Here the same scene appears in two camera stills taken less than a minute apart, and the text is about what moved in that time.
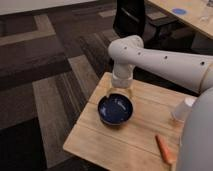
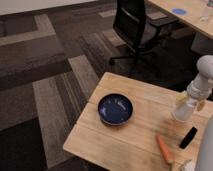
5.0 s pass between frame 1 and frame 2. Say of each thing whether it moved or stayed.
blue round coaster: stayed
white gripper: moved
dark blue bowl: stayed
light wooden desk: stayed
